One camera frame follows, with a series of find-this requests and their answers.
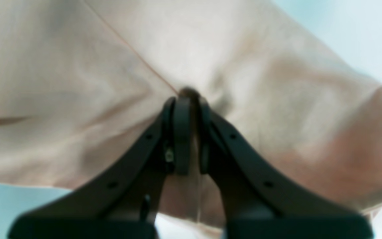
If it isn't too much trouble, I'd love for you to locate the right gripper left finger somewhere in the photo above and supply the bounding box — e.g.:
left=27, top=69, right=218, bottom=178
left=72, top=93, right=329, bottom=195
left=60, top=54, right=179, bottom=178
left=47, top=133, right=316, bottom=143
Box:
left=9, top=97, right=191, bottom=239

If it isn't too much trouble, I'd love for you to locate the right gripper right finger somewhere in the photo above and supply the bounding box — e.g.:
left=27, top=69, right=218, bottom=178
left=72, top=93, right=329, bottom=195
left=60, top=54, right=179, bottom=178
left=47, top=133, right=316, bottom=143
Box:
left=198, top=97, right=373, bottom=239

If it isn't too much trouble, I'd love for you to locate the peach t-shirt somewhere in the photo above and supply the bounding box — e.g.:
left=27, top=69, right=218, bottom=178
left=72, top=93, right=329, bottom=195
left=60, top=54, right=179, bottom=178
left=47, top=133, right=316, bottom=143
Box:
left=0, top=0, right=382, bottom=239

